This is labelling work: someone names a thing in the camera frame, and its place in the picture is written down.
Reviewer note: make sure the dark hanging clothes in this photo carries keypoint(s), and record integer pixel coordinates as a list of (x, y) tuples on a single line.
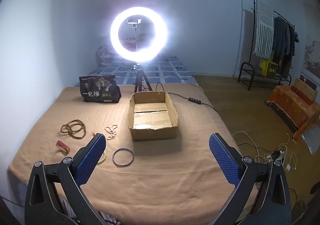
[(282, 42)]

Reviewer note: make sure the black printed snack bag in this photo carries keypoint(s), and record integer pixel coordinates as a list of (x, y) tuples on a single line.
[(100, 89)]

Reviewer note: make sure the black tripod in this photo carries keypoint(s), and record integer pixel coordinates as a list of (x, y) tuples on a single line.
[(139, 77)]

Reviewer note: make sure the clear plastic bag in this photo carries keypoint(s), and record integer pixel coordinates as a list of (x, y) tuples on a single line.
[(312, 140)]

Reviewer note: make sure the dark metal bangle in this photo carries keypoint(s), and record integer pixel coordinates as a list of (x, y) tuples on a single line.
[(113, 158)]

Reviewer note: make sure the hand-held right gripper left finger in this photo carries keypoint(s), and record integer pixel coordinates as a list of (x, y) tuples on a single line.
[(91, 157)]

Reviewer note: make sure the cardboard box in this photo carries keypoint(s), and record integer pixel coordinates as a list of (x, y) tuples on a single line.
[(150, 117)]

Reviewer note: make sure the yellow crate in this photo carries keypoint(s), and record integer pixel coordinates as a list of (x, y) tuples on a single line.
[(269, 67)]

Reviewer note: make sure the black clothes rack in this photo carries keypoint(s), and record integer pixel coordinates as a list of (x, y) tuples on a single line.
[(254, 40)]

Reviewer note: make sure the striped towel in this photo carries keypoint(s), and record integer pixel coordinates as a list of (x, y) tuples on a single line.
[(263, 30)]

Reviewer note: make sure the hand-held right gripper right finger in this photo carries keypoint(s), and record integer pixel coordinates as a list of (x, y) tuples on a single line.
[(223, 158)]

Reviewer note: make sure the white power strip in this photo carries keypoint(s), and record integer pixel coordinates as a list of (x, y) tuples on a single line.
[(271, 157)]

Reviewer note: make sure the blue patterned bedsheet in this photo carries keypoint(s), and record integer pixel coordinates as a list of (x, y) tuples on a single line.
[(170, 70)]

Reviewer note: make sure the orange cloth covered furniture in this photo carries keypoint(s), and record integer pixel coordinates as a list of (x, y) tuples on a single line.
[(287, 105)]

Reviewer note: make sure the wall poster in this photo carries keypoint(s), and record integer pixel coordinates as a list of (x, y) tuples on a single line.
[(312, 57)]

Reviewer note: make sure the phone holder clamp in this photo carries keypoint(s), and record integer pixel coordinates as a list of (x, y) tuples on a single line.
[(134, 22)]

